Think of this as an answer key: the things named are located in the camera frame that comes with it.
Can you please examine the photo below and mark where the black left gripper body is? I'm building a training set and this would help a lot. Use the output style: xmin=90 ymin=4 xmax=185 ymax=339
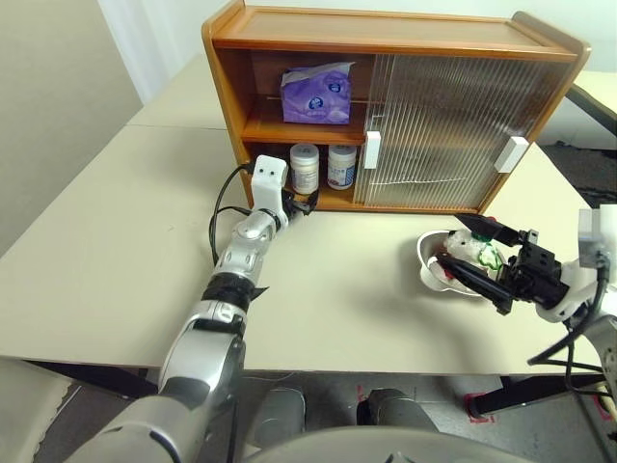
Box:
xmin=281 ymin=190 xmax=310 ymax=222

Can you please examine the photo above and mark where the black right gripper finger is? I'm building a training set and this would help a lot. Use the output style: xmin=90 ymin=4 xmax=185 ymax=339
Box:
xmin=435 ymin=255 xmax=515 ymax=317
xmin=454 ymin=212 xmax=524 ymax=245

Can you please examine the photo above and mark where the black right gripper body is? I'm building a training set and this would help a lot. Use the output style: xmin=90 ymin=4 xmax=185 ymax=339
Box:
xmin=500 ymin=229 xmax=571 ymax=309

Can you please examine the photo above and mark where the white plush toy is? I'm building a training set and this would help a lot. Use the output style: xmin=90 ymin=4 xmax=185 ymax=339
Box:
xmin=436 ymin=230 xmax=507 ymax=284

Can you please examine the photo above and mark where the white bottle with grey print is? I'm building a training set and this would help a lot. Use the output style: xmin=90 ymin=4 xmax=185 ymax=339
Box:
xmin=288 ymin=142 xmax=321 ymax=195

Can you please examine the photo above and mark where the white bottle with blue print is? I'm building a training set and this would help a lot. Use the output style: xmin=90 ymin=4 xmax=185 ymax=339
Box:
xmin=327 ymin=144 xmax=360 ymax=191

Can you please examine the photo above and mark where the white bowl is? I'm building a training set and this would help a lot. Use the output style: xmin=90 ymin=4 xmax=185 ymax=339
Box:
xmin=416 ymin=230 xmax=508 ymax=298

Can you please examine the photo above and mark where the purple tissue pack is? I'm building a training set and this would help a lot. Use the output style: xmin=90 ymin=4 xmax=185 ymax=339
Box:
xmin=280 ymin=61 xmax=359 ymax=126

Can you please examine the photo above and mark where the ribbed glass sliding door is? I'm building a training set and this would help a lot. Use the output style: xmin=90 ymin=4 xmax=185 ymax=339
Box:
xmin=353 ymin=54 xmax=481 ymax=207
xmin=384 ymin=54 xmax=576 ymax=212

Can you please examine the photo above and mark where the brown wooden cabinet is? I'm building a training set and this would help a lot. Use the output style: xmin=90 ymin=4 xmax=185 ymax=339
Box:
xmin=201 ymin=0 xmax=592 ymax=216

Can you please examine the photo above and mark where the grey rounded shape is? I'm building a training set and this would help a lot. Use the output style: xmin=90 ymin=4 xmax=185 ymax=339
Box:
xmin=356 ymin=387 xmax=441 ymax=434
xmin=252 ymin=387 xmax=308 ymax=450

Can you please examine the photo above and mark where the light grey curved dome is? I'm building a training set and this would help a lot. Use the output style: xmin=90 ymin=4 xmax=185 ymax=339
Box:
xmin=249 ymin=425 xmax=617 ymax=463

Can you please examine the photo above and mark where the beige foam pad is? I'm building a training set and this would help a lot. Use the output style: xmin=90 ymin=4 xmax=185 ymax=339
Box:
xmin=0 ymin=358 xmax=74 ymax=463

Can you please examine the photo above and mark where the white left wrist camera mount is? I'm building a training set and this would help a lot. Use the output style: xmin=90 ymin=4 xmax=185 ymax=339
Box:
xmin=250 ymin=154 xmax=291 ymax=229

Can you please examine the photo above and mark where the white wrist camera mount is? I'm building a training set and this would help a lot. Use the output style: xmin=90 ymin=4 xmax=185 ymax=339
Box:
xmin=533 ymin=204 xmax=617 ymax=324
xmin=250 ymin=154 xmax=291 ymax=229

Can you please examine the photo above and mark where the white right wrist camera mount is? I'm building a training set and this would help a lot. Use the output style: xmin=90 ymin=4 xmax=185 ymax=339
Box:
xmin=533 ymin=204 xmax=617 ymax=324

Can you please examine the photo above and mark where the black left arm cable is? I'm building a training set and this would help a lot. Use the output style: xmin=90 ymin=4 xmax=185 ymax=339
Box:
xmin=208 ymin=163 xmax=257 ymax=267

